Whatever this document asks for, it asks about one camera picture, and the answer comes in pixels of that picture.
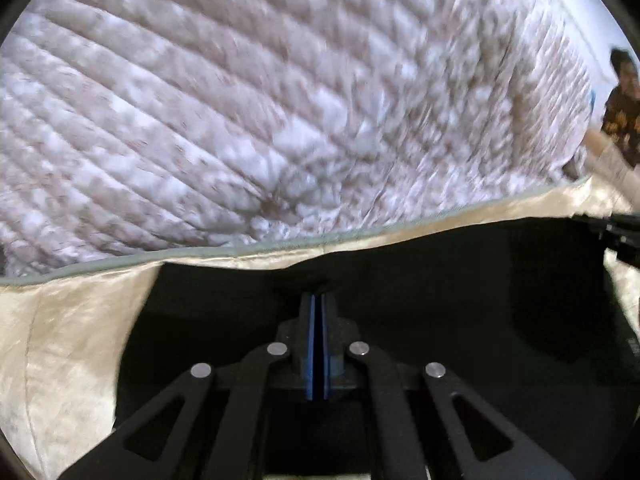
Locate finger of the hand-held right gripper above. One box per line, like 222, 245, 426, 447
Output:
572, 211, 640, 267

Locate black pants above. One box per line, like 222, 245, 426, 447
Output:
112, 215, 640, 480

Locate beige satin blanket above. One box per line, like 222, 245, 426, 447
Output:
0, 175, 640, 463

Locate beige patterned cushion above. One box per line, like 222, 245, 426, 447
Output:
562, 129, 640, 211

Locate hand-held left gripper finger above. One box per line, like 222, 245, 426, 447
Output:
60, 292, 316, 480
316, 292, 576, 480

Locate floral quilted bedspread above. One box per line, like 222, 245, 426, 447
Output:
0, 0, 603, 279

